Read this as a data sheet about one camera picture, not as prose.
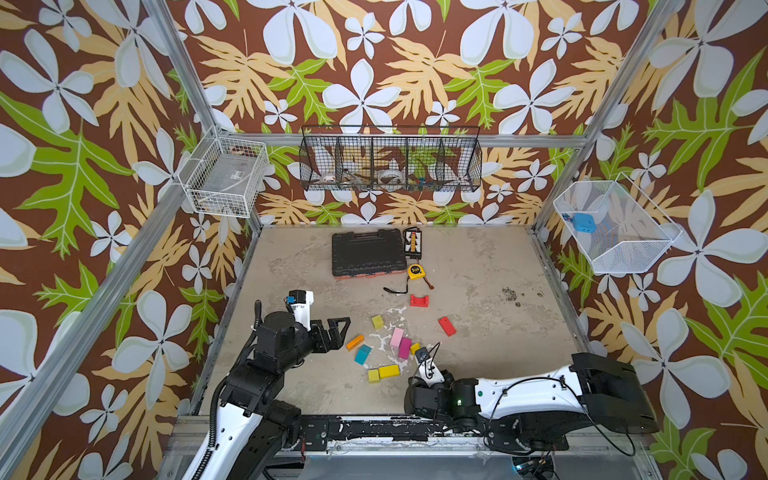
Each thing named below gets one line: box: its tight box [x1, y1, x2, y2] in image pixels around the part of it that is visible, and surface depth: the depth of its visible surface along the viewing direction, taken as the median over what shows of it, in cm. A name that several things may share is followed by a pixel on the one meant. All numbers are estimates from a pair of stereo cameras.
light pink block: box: [390, 327, 405, 347], surface depth 93 cm
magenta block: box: [398, 337, 412, 360], surface depth 90 cm
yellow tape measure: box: [383, 263, 427, 294], surface depth 106 cm
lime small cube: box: [368, 369, 380, 384], surface depth 84 cm
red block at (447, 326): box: [438, 316, 457, 337], surface depth 95 cm
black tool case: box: [332, 228, 407, 279], surface depth 110 cm
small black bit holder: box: [403, 226, 422, 260], surface depth 116 cm
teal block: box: [354, 344, 372, 366], surface depth 89 cm
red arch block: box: [410, 294, 429, 308], surface depth 100 cm
